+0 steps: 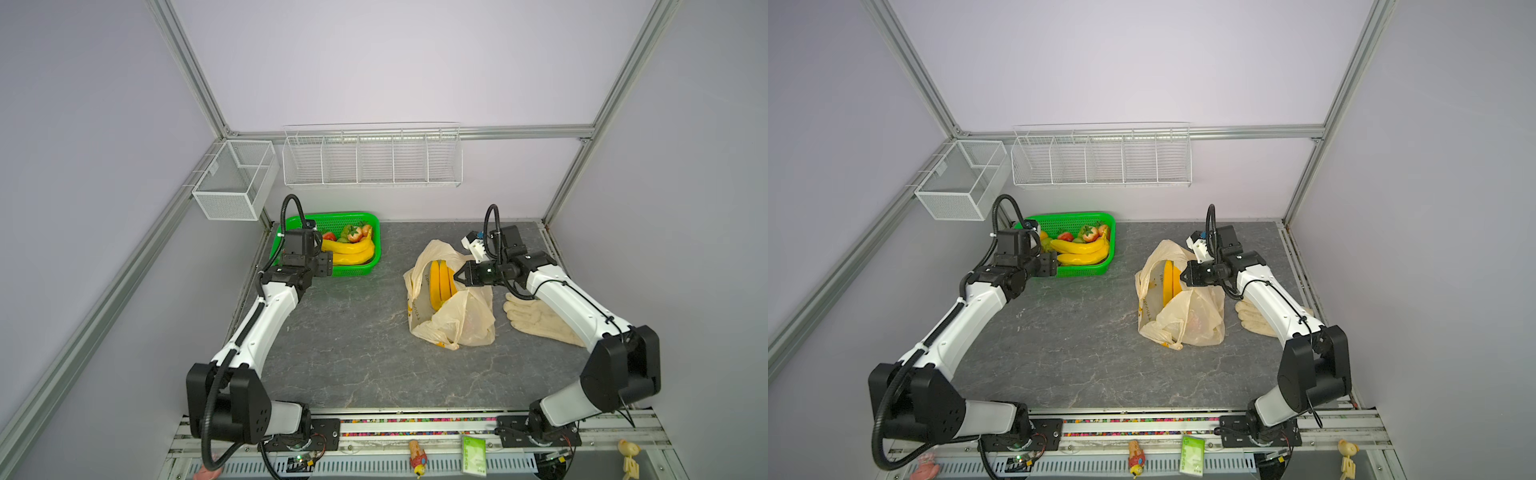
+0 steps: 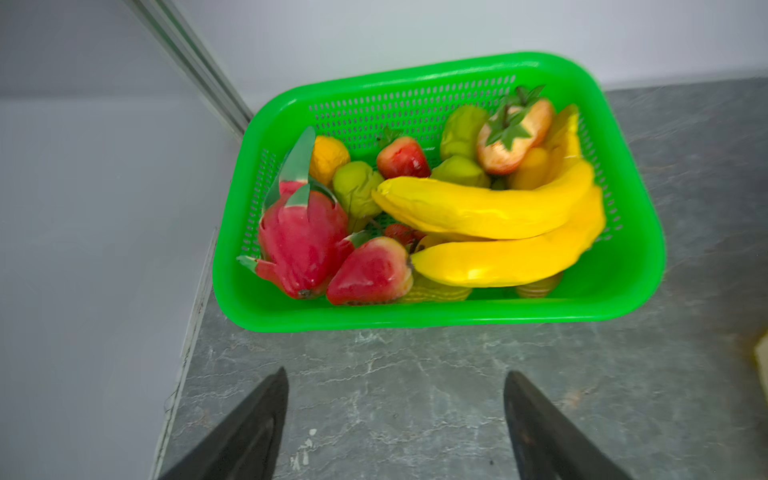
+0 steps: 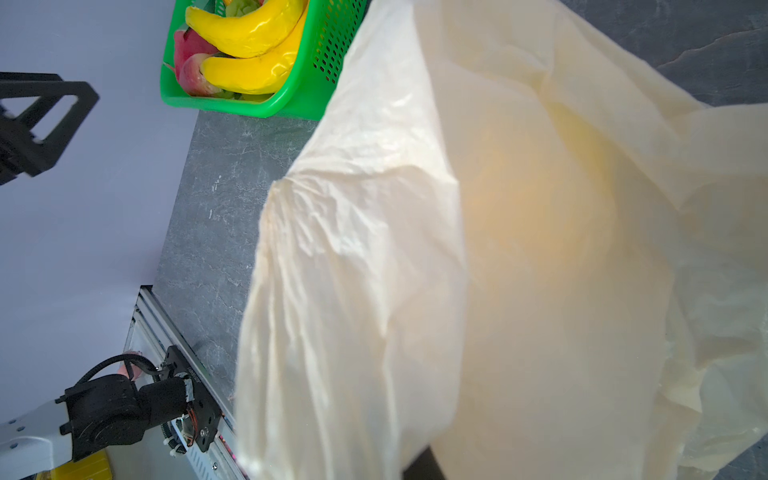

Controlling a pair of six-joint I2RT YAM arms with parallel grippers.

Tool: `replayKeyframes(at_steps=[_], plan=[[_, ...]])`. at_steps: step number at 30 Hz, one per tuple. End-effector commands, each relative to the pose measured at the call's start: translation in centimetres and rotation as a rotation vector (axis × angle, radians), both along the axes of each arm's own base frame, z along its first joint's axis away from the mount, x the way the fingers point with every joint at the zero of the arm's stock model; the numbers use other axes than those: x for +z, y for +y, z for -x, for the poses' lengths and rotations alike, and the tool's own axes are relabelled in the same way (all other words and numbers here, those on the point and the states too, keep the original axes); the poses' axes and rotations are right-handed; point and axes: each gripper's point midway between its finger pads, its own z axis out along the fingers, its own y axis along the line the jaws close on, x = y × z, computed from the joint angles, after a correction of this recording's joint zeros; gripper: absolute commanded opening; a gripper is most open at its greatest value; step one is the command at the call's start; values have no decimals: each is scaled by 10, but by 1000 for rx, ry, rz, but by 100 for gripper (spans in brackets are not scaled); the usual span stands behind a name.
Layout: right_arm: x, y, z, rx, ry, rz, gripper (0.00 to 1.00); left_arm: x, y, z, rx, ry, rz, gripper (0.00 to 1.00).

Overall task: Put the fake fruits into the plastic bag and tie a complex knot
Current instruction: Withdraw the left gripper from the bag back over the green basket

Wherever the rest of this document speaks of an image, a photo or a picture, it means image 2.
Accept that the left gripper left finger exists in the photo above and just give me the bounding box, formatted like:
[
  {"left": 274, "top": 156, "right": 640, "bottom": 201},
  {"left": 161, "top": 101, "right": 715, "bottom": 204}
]
[{"left": 160, "top": 368, "right": 289, "bottom": 480}]

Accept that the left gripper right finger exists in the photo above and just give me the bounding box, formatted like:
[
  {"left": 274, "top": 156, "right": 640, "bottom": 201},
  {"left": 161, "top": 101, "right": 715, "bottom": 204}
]
[{"left": 503, "top": 371, "right": 630, "bottom": 480}]

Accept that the orange persimmon with green leaves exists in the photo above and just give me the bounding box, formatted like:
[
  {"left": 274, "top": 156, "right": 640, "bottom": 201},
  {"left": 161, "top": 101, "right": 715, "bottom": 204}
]
[{"left": 477, "top": 85, "right": 555, "bottom": 176}]

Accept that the beige plastic bag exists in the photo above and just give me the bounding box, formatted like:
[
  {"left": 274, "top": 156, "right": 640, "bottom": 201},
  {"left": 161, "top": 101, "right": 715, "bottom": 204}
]
[{"left": 753, "top": 333, "right": 768, "bottom": 400}]

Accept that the green plastic basket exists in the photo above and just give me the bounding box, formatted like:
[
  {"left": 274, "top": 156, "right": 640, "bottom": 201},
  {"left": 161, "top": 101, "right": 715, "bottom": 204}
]
[{"left": 213, "top": 52, "right": 666, "bottom": 333}]

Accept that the yellow banana bunch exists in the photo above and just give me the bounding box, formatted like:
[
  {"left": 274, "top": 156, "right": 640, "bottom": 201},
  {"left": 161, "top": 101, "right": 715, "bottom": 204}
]
[{"left": 372, "top": 158, "right": 606, "bottom": 288}]

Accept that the red peach fruit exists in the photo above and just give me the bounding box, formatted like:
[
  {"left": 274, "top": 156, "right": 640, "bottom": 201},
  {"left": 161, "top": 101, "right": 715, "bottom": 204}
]
[{"left": 326, "top": 237, "right": 414, "bottom": 305}]

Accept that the pink dragon fruit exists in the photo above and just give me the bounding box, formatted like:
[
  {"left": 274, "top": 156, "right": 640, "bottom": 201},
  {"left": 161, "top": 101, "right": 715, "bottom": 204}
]
[{"left": 237, "top": 127, "right": 368, "bottom": 300}]

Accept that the green yellow pear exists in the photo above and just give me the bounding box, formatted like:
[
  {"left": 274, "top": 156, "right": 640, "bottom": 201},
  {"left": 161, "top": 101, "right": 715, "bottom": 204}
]
[{"left": 332, "top": 161, "right": 384, "bottom": 233}]

